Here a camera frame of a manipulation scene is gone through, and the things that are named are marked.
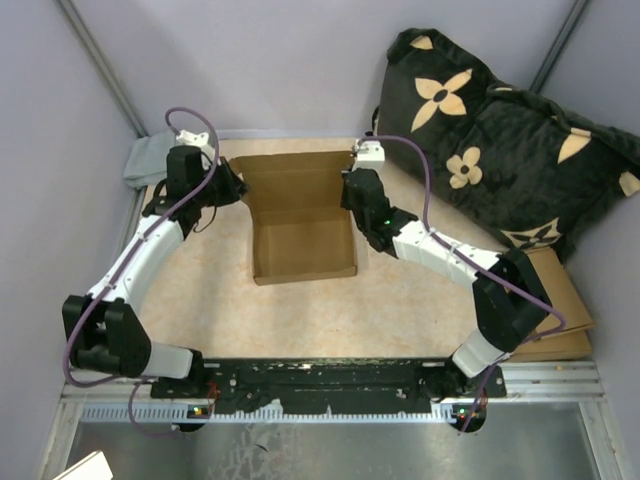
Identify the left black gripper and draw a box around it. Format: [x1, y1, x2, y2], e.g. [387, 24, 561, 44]
[193, 156, 251, 208]

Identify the brown cardboard box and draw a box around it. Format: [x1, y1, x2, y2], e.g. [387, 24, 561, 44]
[230, 151, 357, 286]

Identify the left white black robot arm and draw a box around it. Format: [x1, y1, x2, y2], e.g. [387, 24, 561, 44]
[62, 145, 247, 397]

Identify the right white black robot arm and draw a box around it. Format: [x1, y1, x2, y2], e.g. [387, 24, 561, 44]
[341, 169, 562, 400]

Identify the upper folded cardboard box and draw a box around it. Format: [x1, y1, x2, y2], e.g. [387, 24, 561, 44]
[527, 248, 595, 340]

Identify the folded cardboard box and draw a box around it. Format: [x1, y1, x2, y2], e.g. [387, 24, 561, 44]
[508, 331, 592, 363]
[527, 248, 595, 340]

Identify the lower folded cardboard box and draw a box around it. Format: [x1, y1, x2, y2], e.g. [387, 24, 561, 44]
[508, 331, 592, 363]

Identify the grey folded cloth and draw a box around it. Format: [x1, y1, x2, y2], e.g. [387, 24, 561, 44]
[123, 130, 175, 189]

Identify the black floral plush pillow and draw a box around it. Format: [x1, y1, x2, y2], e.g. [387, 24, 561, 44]
[372, 28, 639, 259]

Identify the white paper corner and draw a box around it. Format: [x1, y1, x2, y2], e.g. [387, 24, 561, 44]
[54, 451, 114, 480]

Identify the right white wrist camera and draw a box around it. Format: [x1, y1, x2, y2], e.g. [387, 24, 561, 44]
[351, 140, 386, 172]

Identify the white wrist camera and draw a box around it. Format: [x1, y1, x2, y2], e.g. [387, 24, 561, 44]
[176, 130, 215, 159]
[351, 140, 386, 172]

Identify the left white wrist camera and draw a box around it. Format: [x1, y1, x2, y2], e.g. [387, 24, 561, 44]
[176, 130, 215, 159]

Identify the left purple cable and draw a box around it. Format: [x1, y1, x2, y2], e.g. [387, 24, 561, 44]
[62, 107, 221, 437]

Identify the purple cable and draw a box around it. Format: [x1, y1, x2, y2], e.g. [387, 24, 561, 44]
[62, 107, 221, 437]
[357, 134, 567, 434]

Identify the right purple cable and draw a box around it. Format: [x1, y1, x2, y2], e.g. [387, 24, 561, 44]
[357, 134, 567, 434]

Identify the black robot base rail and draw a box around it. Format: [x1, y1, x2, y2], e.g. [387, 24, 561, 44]
[151, 358, 507, 433]

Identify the grey slotted cable duct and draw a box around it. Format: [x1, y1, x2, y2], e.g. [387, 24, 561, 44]
[80, 401, 471, 425]

